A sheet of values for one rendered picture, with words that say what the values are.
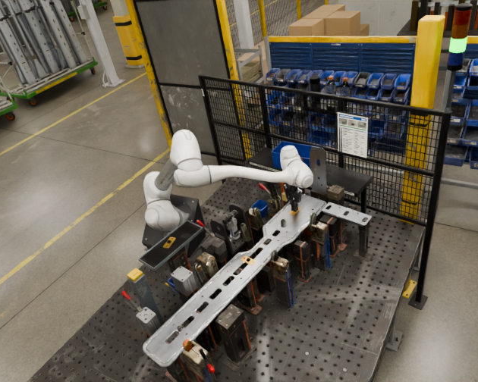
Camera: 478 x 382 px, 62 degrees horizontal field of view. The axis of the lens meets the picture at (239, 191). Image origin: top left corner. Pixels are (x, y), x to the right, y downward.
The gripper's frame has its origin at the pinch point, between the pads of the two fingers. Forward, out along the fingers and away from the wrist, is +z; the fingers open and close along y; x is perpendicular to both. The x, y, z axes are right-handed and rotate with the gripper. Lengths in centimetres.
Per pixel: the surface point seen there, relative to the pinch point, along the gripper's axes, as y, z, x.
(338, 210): 20.8, 6.8, 15.6
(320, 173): 2.7, -7.9, 26.7
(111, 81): -641, 99, 261
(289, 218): -0.7, 6.7, -5.5
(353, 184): 18.2, 3.9, 40.1
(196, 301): -5, 6, -83
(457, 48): 65, -82, 53
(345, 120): 5, -32, 55
